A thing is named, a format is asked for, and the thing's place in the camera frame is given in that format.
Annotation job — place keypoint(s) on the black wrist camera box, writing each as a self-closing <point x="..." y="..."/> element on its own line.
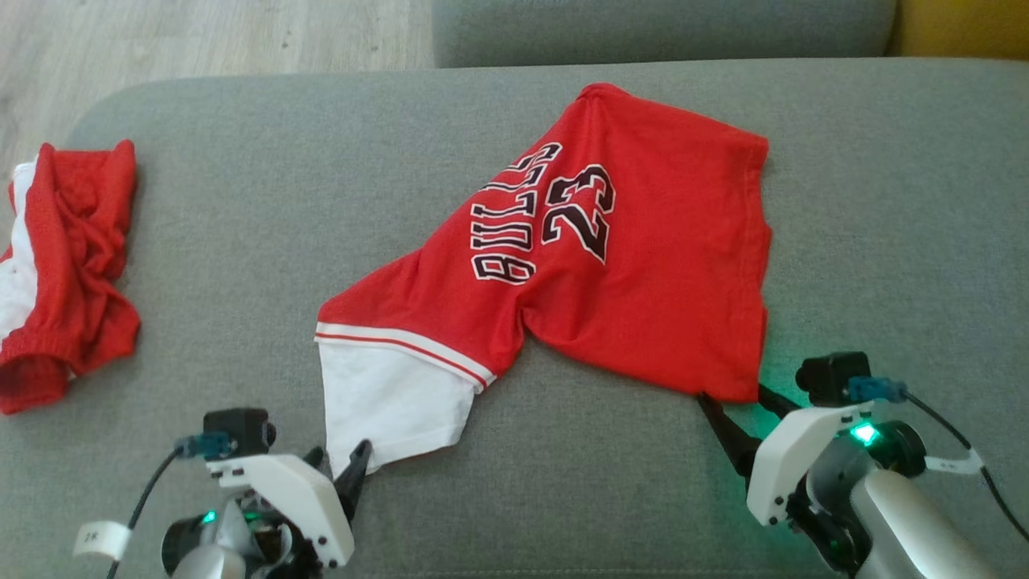
<point x="828" y="378"/>
<point x="241" y="430"/>

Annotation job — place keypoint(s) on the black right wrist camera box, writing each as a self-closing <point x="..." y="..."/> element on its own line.
<point x="828" y="378"/>

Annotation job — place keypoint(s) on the grey fabric sofa seat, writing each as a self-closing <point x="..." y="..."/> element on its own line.
<point x="563" y="498"/>

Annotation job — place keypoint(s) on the mustard yellow cushion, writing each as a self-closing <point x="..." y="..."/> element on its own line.
<point x="965" y="24"/>

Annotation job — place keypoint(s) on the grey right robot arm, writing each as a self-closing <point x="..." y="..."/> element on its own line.
<point x="908" y="531"/>

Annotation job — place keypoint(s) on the red shorts with white stripe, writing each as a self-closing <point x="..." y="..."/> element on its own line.
<point x="80" y="281"/>

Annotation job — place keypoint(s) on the grey fabric sofa cushion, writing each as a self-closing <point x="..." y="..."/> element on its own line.
<point x="643" y="28"/>

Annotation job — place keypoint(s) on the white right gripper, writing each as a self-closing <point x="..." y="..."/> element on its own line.
<point x="792" y="458"/>

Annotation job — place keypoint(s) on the red Bulls jersey shirt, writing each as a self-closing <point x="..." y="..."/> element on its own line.
<point x="643" y="305"/>

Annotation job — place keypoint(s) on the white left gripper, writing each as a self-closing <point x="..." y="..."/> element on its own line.
<point x="297" y="498"/>

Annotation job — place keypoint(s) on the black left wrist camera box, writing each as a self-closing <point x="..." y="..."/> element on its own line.
<point x="241" y="430"/>

